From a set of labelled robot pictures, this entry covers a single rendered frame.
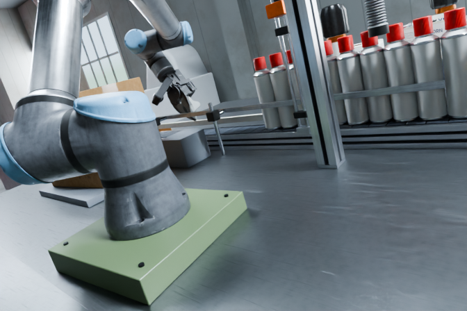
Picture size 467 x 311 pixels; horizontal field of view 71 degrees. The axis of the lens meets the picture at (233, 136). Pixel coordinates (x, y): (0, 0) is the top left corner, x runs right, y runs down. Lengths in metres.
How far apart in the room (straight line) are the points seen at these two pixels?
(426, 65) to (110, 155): 0.61
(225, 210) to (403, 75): 0.46
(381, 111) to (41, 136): 0.67
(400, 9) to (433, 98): 2.82
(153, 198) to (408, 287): 0.37
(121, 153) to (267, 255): 0.27
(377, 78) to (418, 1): 2.78
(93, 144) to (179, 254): 0.21
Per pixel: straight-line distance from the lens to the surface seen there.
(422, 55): 0.75
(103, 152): 0.54
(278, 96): 0.89
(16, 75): 7.79
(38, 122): 0.61
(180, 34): 1.12
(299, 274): 0.45
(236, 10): 3.96
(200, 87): 3.96
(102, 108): 0.53
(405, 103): 0.78
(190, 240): 0.51
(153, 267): 0.48
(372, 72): 0.78
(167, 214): 0.55
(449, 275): 0.44
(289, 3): 0.68
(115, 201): 0.57
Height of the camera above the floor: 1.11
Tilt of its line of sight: 13 degrees down
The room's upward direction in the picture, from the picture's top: 15 degrees counter-clockwise
